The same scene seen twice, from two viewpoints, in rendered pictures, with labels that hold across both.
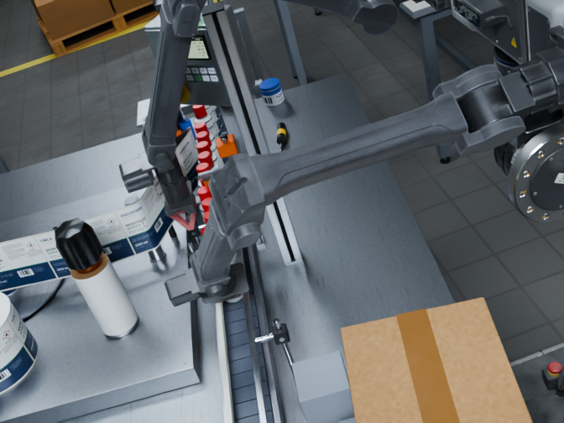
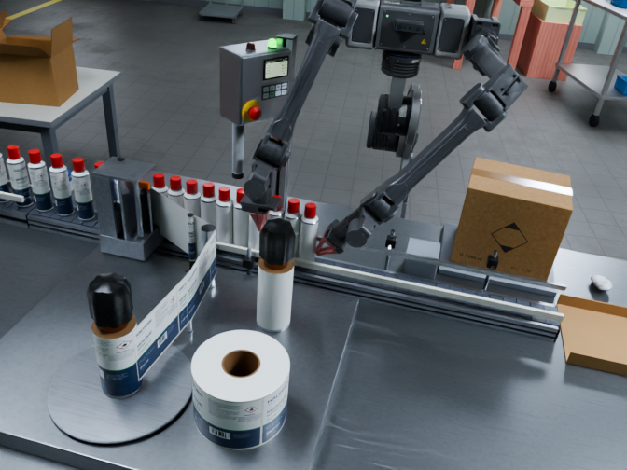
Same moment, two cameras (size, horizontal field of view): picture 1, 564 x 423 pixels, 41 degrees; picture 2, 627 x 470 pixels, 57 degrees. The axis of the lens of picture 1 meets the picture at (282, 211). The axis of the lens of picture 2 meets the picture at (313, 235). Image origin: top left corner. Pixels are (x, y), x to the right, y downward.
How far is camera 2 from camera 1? 1.92 m
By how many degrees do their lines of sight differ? 65
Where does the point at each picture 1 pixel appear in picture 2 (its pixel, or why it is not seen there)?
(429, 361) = (508, 177)
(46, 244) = (181, 293)
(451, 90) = (482, 44)
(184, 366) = (354, 302)
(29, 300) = (170, 367)
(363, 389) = (515, 194)
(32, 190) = not seen: outside the picture
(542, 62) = (488, 32)
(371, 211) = not seen: hidden behind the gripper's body
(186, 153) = (157, 202)
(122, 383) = (344, 335)
